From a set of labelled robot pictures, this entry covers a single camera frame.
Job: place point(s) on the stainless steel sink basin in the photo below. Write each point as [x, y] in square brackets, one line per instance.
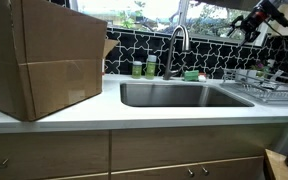
[170, 95]

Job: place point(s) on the wooden lower cabinet door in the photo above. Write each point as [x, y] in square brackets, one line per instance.
[170, 171]

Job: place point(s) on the brown cardboard box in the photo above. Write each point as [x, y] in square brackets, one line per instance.
[44, 56]

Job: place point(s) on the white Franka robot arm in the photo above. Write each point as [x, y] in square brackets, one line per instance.
[284, 1]

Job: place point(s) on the short green soap bottle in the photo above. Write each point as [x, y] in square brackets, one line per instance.
[137, 70]

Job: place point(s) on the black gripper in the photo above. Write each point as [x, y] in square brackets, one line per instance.
[259, 16]

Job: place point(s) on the brushed steel gooseneck faucet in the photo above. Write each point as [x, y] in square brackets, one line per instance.
[172, 50]

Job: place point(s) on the round metal cabinet knob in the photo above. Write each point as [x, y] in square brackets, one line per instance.
[190, 172]
[205, 170]

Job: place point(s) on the green sponge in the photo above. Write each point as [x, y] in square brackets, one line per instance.
[191, 75]

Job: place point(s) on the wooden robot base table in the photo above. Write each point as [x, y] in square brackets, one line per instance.
[277, 166]

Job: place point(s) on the red and white scrubber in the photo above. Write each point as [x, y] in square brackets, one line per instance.
[202, 77]

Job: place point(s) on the kitchen window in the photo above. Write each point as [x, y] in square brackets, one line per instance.
[150, 11]

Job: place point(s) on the wide wooden cabinet drawer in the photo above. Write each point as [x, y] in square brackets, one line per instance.
[190, 146]

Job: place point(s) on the tall green soap bottle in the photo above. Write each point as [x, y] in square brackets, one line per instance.
[151, 67]

